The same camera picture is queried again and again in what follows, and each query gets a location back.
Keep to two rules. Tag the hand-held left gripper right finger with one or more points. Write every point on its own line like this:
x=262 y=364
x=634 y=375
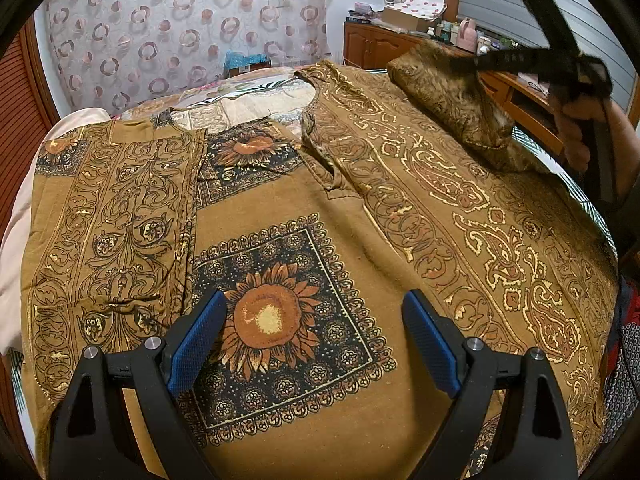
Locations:
x=430 y=345

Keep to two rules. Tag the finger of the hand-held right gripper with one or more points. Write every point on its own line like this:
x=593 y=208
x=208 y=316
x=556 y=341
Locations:
x=500 y=61
x=540 y=7

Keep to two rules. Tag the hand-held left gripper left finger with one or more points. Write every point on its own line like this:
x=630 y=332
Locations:
x=197 y=345

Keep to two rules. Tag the brown printed garment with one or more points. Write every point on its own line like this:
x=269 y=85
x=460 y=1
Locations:
x=320 y=220

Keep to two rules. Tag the person's right forearm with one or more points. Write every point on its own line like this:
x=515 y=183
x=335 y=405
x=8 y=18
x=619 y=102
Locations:
x=627 y=150

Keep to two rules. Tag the person's right hand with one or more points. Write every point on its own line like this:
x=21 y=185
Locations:
x=572 y=132

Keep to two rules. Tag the grey window blind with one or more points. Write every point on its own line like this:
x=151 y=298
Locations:
x=510 y=10

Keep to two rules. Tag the pink jug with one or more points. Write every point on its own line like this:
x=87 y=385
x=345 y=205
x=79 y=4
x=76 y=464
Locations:
x=467 y=35

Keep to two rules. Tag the white red-printed cloth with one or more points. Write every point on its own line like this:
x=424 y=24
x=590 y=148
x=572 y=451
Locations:
x=417 y=6

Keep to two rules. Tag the cardboard box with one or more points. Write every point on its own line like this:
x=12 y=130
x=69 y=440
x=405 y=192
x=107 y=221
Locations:
x=407 y=20

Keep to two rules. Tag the wooden cabinet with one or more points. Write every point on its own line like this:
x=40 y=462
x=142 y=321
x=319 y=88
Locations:
x=380 y=45

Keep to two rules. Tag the person's patterned clothing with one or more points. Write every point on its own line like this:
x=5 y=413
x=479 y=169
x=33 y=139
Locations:
x=627 y=355

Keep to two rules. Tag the floral blanket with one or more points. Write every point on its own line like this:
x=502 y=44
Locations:
x=165 y=102

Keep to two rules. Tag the blue plastic bag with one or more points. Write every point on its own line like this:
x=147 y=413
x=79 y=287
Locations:
x=245 y=61

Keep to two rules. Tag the wooden louvered door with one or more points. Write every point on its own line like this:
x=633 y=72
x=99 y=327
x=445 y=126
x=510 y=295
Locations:
x=20 y=125

